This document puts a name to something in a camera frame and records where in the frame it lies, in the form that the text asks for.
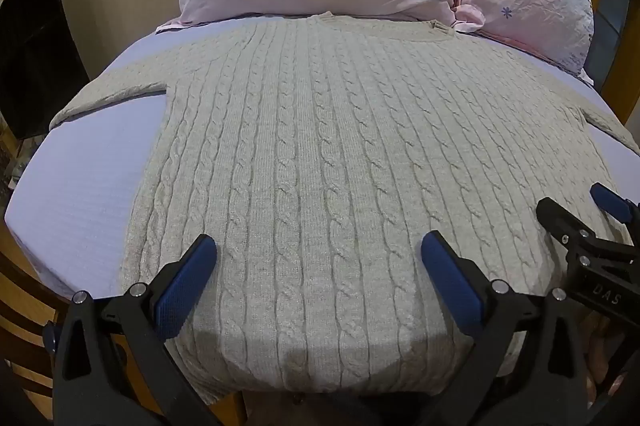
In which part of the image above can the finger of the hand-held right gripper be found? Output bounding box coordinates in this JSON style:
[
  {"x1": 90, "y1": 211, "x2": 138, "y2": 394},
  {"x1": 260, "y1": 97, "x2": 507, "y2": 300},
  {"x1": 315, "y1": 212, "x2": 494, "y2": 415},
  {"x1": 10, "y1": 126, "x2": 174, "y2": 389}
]
[
  {"x1": 589, "y1": 183, "x2": 640, "y2": 227},
  {"x1": 536, "y1": 197, "x2": 602, "y2": 267}
]

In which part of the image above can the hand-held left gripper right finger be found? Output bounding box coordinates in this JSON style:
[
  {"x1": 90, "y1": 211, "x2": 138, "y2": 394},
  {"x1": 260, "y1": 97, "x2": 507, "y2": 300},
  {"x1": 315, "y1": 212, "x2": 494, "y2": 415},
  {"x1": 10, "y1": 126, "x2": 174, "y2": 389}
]
[{"x1": 421, "y1": 230, "x2": 592, "y2": 426}]

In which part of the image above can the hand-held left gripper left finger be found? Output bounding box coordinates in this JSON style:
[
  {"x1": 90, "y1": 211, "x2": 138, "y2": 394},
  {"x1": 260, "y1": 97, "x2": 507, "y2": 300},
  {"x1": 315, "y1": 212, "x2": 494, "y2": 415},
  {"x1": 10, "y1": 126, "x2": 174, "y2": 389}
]
[{"x1": 51, "y1": 234, "x2": 218, "y2": 426}]

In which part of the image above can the beige cable-knit sweater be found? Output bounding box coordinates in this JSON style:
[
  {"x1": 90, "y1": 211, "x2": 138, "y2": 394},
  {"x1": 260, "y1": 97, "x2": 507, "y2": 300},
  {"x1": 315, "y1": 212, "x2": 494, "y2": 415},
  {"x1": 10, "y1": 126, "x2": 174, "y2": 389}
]
[{"x1": 48, "y1": 12, "x2": 640, "y2": 407}]

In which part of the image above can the person's right hand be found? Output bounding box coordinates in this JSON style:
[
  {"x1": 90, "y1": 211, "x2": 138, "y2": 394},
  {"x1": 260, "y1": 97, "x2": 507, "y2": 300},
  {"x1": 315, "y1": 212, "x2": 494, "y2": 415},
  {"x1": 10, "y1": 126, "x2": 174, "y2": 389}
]
[{"x1": 584, "y1": 313, "x2": 628, "y2": 409}]

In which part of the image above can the lavender bed sheet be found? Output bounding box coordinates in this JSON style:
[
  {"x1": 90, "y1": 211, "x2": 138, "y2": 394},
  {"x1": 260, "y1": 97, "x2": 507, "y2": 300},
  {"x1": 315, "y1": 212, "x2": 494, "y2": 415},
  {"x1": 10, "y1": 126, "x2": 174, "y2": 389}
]
[{"x1": 5, "y1": 16, "x2": 640, "y2": 303}]

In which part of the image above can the wooden bed frame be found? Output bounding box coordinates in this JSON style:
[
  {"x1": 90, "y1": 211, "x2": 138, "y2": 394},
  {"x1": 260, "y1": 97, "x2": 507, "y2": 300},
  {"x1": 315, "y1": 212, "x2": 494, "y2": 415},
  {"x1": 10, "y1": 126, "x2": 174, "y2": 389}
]
[{"x1": 0, "y1": 220, "x2": 131, "y2": 426}]

